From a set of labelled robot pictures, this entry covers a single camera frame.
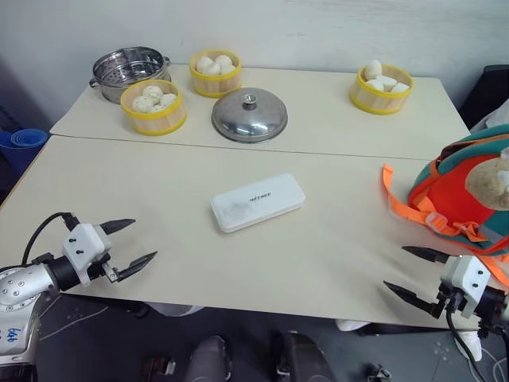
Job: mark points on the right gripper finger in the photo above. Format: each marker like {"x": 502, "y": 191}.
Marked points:
{"x": 429, "y": 254}
{"x": 409, "y": 296}

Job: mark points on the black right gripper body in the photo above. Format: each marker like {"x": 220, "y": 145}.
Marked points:
{"x": 451, "y": 300}

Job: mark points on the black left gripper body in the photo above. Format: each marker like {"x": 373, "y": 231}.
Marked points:
{"x": 99, "y": 270}

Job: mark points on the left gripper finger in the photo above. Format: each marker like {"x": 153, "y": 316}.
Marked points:
{"x": 137, "y": 266}
{"x": 118, "y": 224}

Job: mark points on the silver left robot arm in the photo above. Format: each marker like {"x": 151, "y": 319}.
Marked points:
{"x": 18, "y": 292}

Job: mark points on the orange and green backpack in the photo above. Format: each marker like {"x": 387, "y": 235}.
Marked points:
{"x": 449, "y": 195}

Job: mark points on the white rectangular case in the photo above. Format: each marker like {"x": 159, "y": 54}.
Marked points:
{"x": 258, "y": 203}

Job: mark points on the yellow-rimmed basket of speckled buns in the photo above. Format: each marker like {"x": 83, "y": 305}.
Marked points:
{"x": 155, "y": 121}

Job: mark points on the dark rounded shape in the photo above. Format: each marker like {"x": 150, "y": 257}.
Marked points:
{"x": 208, "y": 360}
{"x": 304, "y": 358}

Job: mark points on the speckled white bun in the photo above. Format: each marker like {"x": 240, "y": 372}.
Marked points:
{"x": 168, "y": 100}
{"x": 153, "y": 92}
{"x": 142, "y": 104}
{"x": 157, "y": 108}

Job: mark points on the white cloth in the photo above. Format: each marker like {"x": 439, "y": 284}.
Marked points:
{"x": 495, "y": 119}

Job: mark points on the stainless steel steamer pot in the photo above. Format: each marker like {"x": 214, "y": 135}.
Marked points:
{"x": 127, "y": 65}

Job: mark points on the yellow-rimmed wooden steamer basket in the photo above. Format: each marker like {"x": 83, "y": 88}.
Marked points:
{"x": 216, "y": 85}
{"x": 378, "y": 101}

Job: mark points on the stainless steel pot lid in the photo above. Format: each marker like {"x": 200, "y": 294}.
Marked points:
{"x": 249, "y": 117}

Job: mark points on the plain white bun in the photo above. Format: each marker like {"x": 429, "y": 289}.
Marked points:
{"x": 205, "y": 64}
{"x": 388, "y": 81}
{"x": 400, "y": 87}
{"x": 224, "y": 61}
{"x": 373, "y": 68}
{"x": 374, "y": 85}

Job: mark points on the black chair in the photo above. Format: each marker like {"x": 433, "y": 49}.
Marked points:
{"x": 487, "y": 91}

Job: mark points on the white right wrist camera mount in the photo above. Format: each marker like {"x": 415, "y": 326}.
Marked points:
{"x": 471, "y": 278}

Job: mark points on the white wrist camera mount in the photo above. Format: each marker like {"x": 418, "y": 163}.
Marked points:
{"x": 471, "y": 278}
{"x": 85, "y": 243}

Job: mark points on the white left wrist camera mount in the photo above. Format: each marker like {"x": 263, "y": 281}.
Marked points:
{"x": 85, "y": 243}

